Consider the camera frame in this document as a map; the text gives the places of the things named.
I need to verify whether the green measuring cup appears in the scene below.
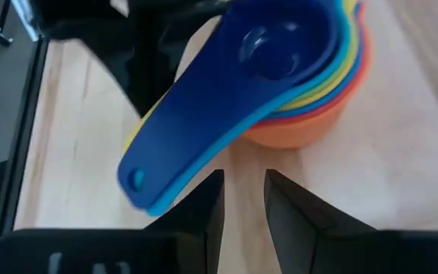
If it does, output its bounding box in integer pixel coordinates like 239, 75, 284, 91
287, 0, 355, 110

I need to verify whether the dark blue measuring cup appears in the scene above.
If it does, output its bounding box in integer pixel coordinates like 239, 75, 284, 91
116, 0, 341, 212

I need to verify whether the orange measuring cup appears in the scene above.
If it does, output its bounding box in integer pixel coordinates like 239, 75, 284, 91
241, 11, 373, 149

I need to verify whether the yellow measuring cup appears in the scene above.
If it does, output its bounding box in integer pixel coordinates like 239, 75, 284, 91
122, 0, 360, 155

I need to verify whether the black aluminium table frame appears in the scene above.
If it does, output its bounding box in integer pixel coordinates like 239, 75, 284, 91
0, 36, 51, 248

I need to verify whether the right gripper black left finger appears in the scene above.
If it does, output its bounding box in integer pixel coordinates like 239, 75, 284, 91
0, 169, 226, 274

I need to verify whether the red measuring cup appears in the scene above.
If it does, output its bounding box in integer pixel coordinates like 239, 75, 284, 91
251, 7, 370, 129

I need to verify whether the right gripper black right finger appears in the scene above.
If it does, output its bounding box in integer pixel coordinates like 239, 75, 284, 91
264, 169, 438, 274

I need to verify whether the medium blue measuring cup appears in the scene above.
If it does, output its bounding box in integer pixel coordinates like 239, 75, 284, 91
264, 3, 365, 119

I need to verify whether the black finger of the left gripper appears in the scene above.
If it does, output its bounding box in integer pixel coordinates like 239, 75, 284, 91
84, 17, 205, 118

